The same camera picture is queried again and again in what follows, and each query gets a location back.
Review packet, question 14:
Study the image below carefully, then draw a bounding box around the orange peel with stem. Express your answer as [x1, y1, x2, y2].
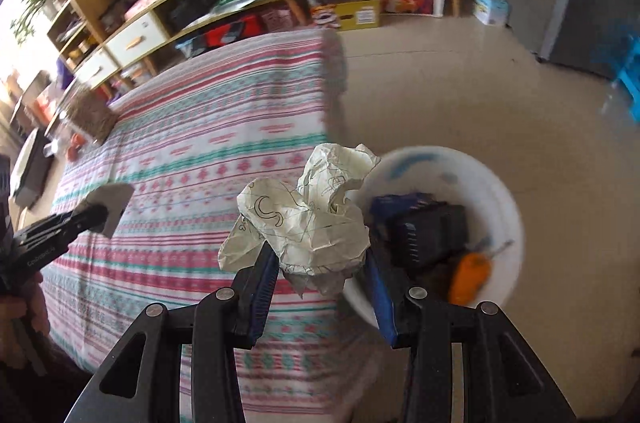
[448, 240, 514, 306]

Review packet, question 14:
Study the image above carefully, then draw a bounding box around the blue plastic stool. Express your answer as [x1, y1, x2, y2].
[600, 33, 639, 123]

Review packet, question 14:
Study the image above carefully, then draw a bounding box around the white paper ball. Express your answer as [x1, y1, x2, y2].
[218, 143, 381, 296]

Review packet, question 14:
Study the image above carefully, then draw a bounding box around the black plastic seedling tray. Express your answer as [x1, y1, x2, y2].
[384, 202, 469, 273]

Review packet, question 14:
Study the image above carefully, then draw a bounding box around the patterned woven tablecloth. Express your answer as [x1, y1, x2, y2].
[43, 28, 380, 422]

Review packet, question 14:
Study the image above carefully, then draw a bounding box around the blue white carton box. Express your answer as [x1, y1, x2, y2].
[472, 0, 510, 26]

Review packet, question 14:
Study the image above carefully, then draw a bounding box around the yellow cardboard box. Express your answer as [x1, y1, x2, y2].
[335, 0, 380, 31]

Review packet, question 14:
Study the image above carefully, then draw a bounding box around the white crate with toys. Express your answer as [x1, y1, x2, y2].
[379, 0, 445, 18]

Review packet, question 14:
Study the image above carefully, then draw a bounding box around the person's left hand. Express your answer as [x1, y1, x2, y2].
[0, 284, 51, 371]

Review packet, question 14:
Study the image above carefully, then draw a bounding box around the white plastic trash basin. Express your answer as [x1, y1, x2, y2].
[349, 146, 525, 306]

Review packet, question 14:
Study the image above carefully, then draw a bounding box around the bag of tomatoes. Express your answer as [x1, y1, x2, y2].
[60, 129, 92, 162]

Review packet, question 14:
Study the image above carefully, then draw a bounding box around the beige striped wrapper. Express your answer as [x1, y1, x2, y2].
[77, 182, 134, 239]

